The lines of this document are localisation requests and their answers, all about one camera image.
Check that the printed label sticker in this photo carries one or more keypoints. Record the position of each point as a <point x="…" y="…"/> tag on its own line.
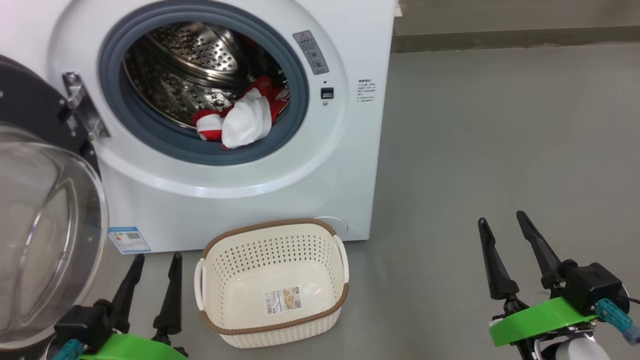
<point x="283" y="300"/>

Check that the blue energy label sticker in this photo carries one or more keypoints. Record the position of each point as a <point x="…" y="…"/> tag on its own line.
<point x="130" y="240"/>

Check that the black door latch socket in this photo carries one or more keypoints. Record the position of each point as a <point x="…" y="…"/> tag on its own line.
<point x="327" y="93"/>

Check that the red and white garment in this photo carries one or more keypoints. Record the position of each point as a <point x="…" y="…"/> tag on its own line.
<point x="245" y="122"/>

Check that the cream laundry basket brown rim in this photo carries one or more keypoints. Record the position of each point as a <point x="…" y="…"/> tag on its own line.
<point x="275" y="260"/>

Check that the metal door hinge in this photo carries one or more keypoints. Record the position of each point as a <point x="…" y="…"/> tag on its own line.
<point x="87" y="117"/>

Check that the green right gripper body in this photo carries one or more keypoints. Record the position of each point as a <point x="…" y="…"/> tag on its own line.
<point x="535" y="320"/>

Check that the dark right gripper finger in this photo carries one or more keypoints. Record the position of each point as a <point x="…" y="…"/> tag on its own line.
<point x="545" y="260"/>
<point x="500" y="275"/>

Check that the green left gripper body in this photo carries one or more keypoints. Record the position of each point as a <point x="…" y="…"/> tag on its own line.
<point x="130" y="347"/>

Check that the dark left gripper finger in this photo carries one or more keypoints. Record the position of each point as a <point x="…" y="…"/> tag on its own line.
<point x="127" y="295"/>
<point x="171" y="305"/>

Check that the round white filter cover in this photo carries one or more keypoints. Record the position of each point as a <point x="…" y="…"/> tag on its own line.
<point x="341" y="225"/>

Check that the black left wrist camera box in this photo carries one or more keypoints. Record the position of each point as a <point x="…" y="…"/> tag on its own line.
<point x="82" y="320"/>

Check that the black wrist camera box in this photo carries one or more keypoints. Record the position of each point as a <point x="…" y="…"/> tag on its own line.
<point x="82" y="320"/>
<point x="592" y="287"/>

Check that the grey warning label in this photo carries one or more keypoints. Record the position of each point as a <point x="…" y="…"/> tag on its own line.
<point x="311" y="52"/>

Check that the white front-load washing machine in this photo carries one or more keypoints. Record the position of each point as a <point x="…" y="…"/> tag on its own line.
<point x="325" y="175"/>

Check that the black round washer door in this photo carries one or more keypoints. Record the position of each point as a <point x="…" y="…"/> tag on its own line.
<point x="30" y="100"/>

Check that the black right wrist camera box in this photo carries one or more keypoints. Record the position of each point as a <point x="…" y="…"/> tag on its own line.
<point x="592" y="287"/>

